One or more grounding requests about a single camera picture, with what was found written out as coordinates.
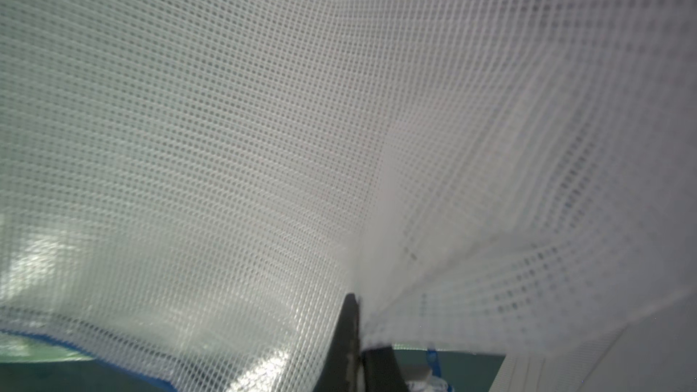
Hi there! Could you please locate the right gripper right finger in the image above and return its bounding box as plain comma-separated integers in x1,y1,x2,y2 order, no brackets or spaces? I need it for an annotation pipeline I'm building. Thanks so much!
361,346,408,392

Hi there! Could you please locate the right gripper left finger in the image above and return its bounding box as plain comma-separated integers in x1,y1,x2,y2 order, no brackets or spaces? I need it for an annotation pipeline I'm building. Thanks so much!
313,293,360,392

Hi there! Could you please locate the green mesh document bag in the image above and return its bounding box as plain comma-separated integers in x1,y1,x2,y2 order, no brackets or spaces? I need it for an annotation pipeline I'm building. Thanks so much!
1,333,92,364

